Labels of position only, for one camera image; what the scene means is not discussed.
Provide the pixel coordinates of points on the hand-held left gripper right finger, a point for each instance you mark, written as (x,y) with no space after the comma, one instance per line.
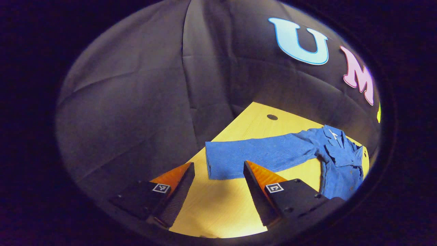
(254,191)

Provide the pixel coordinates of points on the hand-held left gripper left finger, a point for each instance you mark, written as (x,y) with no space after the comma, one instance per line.
(181,191)

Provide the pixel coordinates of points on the black backdrop cloth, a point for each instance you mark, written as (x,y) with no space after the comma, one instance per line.
(136,102)

